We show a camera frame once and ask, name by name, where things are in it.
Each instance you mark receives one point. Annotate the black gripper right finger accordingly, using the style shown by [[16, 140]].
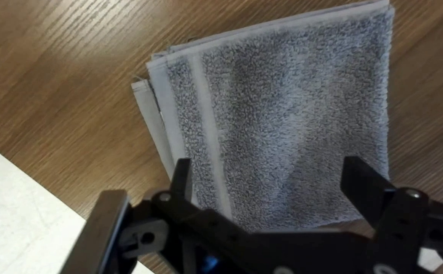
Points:
[[366, 188]]

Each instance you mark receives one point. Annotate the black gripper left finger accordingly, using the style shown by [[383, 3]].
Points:
[[182, 179]]

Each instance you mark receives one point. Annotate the grey towel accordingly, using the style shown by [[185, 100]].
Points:
[[267, 112]]

